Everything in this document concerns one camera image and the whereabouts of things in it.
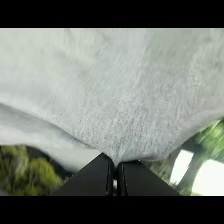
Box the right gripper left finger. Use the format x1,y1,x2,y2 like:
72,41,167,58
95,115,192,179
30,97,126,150
50,152,115,197

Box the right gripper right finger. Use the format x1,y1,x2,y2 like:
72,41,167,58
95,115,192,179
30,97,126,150
117,160,181,197

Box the grey T-shirt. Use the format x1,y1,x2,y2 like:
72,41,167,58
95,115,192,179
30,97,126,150
0,28,224,174

